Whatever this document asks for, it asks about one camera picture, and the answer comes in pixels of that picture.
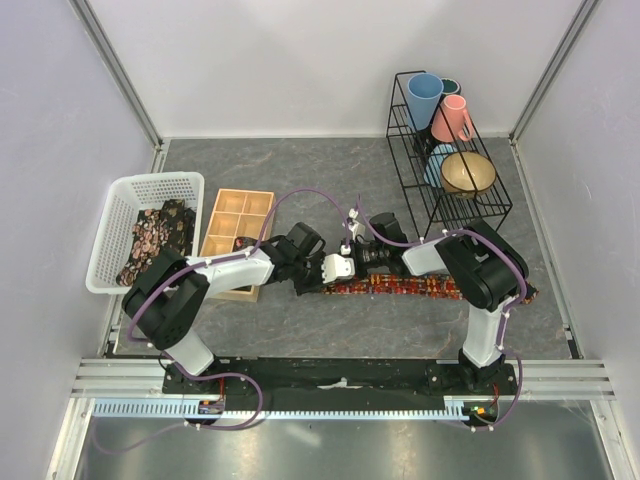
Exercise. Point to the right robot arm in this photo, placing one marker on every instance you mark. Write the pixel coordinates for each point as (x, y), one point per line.
(490, 275)

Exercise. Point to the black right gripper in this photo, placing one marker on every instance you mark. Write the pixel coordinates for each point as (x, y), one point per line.
(358, 271)

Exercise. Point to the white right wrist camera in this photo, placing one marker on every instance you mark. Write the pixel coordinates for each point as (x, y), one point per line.
(356, 228)

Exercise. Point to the slotted cable duct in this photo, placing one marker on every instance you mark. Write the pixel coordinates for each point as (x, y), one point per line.
(313, 404)

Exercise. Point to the floral black pink tie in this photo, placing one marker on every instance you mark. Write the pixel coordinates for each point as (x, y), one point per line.
(150, 234)

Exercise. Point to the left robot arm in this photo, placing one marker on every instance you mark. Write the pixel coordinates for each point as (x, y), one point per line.
(165, 299)

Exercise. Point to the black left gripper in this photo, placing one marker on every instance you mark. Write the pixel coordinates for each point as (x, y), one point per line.
(317, 284)

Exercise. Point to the pink mug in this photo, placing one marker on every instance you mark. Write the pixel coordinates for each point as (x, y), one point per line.
(452, 121)

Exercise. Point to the blue plastic cup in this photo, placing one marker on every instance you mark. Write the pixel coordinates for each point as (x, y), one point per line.
(424, 94)

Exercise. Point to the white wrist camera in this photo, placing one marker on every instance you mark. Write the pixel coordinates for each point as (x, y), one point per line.
(336, 267)
(356, 228)

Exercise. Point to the multicolour patchwork tie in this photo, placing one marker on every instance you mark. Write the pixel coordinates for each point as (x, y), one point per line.
(437, 285)

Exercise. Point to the light blue cup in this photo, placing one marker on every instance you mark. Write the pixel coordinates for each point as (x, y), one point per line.
(432, 172)

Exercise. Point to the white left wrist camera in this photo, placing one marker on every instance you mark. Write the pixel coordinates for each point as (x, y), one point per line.
(336, 267)

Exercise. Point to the wooden bowl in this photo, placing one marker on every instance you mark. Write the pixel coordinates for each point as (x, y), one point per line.
(467, 174)

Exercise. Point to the white plastic basket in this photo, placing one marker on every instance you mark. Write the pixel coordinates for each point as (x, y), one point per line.
(126, 197)

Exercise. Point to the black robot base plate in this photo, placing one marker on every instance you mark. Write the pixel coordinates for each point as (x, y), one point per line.
(423, 376)

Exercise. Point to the dark green cup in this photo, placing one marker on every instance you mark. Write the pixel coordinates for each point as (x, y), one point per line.
(451, 87)

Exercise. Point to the wooden compartment box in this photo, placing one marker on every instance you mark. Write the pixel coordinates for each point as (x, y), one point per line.
(236, 213)

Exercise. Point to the black wire rack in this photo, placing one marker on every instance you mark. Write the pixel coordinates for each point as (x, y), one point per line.
(432, 208)

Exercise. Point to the black gold patterned tie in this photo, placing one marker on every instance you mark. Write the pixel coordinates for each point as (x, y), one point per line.
(177, 226)

